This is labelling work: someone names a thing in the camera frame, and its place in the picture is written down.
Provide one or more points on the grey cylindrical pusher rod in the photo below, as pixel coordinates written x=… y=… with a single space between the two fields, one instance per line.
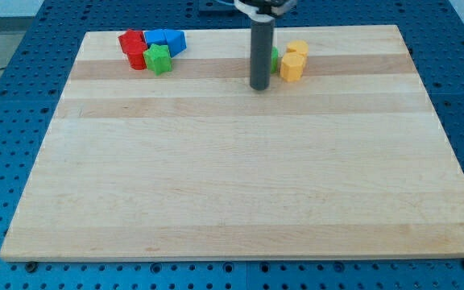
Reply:
x=261 y=49

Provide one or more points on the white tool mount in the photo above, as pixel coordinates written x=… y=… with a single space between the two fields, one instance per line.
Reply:
x=264 y=10

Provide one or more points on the green star block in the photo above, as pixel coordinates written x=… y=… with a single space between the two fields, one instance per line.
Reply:
x=158 y=59

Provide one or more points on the green block behind rod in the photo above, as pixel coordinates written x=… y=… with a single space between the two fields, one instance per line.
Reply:
x=274 y=60

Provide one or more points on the yellow cylinder block rear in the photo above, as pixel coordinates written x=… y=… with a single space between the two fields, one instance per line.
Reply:
x=299 y=46

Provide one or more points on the yellow hexagon block front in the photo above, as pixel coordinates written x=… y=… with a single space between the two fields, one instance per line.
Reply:
x=292 y=66

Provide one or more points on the blue triangle block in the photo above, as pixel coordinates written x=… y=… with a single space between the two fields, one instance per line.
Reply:
x=175 y=40

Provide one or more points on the blue cube block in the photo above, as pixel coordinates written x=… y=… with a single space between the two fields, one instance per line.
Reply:
x=156 y=36

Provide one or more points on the red cylinder block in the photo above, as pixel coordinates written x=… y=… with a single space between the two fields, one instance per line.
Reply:
x=134 y=53

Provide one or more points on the red pentagon block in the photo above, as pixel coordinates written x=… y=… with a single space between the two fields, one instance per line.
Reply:
x=128 y=38

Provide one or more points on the wooden board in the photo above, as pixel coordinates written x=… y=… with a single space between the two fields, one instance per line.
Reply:
x=349 y=162

